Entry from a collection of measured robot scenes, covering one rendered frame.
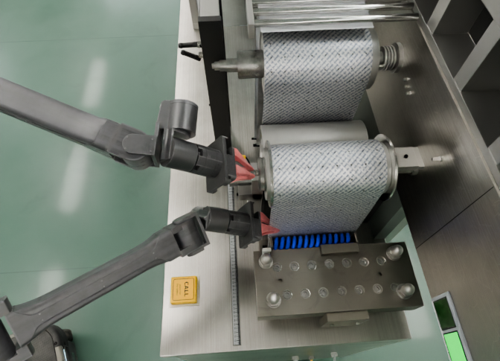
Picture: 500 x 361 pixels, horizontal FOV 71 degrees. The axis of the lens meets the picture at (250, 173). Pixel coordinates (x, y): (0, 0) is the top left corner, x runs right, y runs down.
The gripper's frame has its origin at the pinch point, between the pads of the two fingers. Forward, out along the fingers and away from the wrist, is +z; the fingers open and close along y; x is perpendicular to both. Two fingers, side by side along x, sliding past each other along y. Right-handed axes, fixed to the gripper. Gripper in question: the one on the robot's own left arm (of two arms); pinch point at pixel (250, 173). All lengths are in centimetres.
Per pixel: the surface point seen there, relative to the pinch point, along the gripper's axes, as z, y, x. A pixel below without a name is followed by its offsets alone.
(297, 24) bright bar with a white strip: -0.1, -25.7, 19.7
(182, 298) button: 5.2, 19.9, -38.1
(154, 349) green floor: 40, 31, -128
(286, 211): 11.1, 6.6, -1.3
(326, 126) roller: 18.6, -13.1, 8.9
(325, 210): 18.3, 6.9, 4.0
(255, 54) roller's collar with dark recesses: -1.7, -26.0, 8.1
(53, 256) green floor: -1, -20, -167
